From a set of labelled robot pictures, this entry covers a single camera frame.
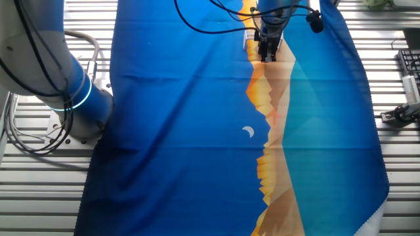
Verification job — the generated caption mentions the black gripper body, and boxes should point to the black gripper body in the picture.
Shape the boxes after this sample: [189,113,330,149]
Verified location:
[254,28,284,45]

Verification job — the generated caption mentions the white mesh goal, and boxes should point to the white mesh goal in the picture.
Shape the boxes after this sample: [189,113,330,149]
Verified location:
[243,30,257,50]

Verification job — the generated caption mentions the green round object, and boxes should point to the green round object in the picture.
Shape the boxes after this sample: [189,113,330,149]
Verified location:
[362,0,390,10]

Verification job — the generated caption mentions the blue landscape print cloth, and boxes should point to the blue landscape print cloth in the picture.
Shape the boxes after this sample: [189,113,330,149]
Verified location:
[73,0,390,236]

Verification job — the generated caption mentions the black keyboard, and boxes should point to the black keyboard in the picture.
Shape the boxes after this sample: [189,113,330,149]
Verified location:
[397,49,420,83]

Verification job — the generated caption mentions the white flat object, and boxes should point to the white flat object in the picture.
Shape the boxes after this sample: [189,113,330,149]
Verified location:
[390,0,420,9]

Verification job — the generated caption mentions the dark box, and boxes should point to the dark box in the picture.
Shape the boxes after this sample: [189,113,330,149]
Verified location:
[402,28,420,50]

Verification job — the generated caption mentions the black clamp tool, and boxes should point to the black clamp tool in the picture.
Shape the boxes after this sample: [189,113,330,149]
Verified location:
[380,103,420,127]

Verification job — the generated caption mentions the long black cable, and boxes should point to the long black cable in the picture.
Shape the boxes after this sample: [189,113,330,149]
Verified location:
[173,0,257,35]
[208,0,318,19]

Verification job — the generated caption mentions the black round cable plug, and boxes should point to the black round cable plug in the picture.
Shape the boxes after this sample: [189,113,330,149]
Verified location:
[305,9,325,34]

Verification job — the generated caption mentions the metal cable connector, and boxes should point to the metal cable connector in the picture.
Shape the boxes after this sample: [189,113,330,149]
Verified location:
[85,60,98,83]

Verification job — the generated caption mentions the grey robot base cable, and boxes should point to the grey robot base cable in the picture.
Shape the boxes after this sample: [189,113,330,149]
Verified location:
[64,29,100,73]

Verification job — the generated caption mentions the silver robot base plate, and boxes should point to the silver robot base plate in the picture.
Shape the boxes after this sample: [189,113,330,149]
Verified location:
[44,81,114,152]

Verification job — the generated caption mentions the black and grey cable bundle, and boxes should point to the black and grey cable bundle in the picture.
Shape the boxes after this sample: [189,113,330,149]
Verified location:
[0,93,74,157]

